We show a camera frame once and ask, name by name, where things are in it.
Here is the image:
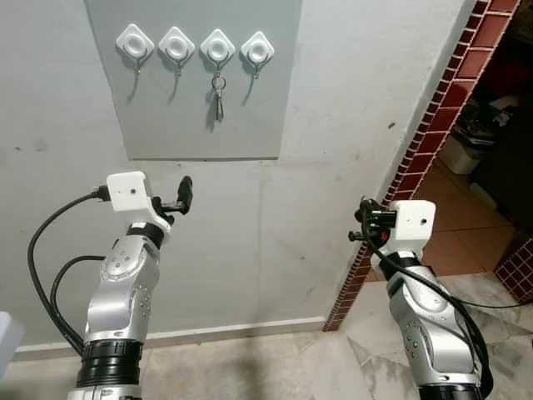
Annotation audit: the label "metal keys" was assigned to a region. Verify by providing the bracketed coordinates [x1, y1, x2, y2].
[211, 73, 227, 124]

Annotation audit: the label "white baseboard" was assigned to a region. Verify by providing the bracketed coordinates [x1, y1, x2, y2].
[15, 316, 328, 358]

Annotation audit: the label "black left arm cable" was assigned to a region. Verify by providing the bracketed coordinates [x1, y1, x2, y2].
[49, 255, 107, 348]
[27, 188, 109, 356]

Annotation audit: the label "red tiled low wall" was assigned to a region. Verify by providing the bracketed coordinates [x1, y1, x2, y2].
[495, 237, 533, 306]

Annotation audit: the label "grey wall panel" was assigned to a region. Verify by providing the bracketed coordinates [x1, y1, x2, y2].
[83, 0, 303, 162]

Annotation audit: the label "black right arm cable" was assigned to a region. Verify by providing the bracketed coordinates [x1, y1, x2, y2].
[356, 212, 495, 398]

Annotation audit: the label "pale white object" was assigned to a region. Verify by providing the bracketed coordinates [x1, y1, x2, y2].
[0, 312, 25, 381]

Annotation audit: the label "white plastic bin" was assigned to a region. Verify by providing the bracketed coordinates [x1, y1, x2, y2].
[439, 125, 493, 177]

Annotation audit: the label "thin black floor cable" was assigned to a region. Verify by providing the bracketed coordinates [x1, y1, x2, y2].
[450, 290, 533, 312]

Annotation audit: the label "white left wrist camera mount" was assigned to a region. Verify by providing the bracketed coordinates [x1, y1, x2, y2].
[106, 171, 156, 212]

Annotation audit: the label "white adhesive wall hook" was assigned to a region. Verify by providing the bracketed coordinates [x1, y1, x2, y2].
[200, 28, 237, 78]
[158, 26, 197, 78]
[241, 31, 276, 80]
[115, 23, 157, 78]

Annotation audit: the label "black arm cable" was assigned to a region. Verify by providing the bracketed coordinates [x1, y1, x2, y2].
[356, 212, 495, 398]
[49, 255, 107, 348]
[27, 188, 109, 356]

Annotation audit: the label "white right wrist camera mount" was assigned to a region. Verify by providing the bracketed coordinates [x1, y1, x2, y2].
[391, 199, 437, 243]

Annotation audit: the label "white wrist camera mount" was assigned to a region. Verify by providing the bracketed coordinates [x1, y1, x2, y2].
[106, 171, 156, 212]
[391, 199, 437, 243]

